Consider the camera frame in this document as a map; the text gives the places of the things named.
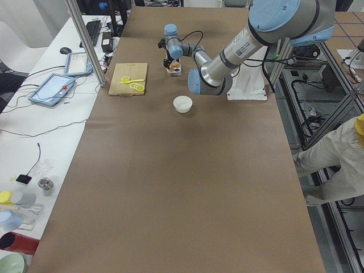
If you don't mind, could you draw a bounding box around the aluminium frame post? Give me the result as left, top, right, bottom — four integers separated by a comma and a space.
64, 0, 106, 87

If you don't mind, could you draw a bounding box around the light blue plastic cup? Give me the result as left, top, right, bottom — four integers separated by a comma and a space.
1, 210, 23, 231

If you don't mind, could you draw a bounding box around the white ceramic bowl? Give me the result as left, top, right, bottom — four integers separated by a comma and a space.
173, 96, 193, 113

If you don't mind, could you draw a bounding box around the blue teach pendant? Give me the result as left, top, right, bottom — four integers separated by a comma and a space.
64, 52, 93, 77
28, 73, 76, 107

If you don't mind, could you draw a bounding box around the black computer mouse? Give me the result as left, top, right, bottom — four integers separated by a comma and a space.
59, 47, 72, 55

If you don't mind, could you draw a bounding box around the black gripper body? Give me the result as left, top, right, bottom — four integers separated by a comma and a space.
163, 56, 178, 66

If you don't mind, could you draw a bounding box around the upper blue teach pendant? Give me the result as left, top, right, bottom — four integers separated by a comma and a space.
64, 52, 93, 77

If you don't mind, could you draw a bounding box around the red cylinder can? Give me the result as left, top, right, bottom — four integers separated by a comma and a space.
1, 231, 40, 255

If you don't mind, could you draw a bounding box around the black keyboard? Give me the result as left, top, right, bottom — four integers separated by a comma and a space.
86, 20, 101, 47

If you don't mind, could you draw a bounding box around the clear plastic egg box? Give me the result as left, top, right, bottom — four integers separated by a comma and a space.
167, 67, 181, 77

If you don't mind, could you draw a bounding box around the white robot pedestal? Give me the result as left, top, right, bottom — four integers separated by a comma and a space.
226, 60, 267, 101

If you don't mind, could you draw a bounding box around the black square pad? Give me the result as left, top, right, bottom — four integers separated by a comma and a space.
15, 174, 32, 185

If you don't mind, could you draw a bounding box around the small steel cup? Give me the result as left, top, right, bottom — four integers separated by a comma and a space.
38, 177, 54, 196

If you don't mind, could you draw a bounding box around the wooden cutting board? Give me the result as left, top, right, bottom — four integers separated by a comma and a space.
108, 63, 148, 97

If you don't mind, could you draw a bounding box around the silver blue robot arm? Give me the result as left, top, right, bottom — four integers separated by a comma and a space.
158, 1, 336, 96

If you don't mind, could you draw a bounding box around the pale green bowl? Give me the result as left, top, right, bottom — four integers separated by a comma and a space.
1, 253, 27, 273

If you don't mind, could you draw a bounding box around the black power adapter box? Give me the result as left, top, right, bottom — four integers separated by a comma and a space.
101, 32, 114, 53

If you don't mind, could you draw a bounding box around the yellow toy knife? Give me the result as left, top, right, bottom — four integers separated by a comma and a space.
128, 79, 144, 84

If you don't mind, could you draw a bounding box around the yellow lemon slice stack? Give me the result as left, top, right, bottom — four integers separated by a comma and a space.
129, 82, 145, 92

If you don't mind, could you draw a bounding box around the yellow plastic cup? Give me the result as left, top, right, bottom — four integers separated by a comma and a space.
0, 191, 12, 204

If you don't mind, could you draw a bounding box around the yellow lemon slice pair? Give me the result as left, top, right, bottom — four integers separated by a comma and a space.
120, 76, 131, 84

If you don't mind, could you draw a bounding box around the grey plastic cup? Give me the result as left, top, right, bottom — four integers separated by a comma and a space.
10, 191, 36, 208

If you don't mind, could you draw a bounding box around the person in beige clothes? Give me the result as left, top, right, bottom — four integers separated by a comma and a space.
292, 114, 363, 206

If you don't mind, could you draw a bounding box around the lower blue teach pendant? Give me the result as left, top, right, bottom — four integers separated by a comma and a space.
28, 73, 76, 107

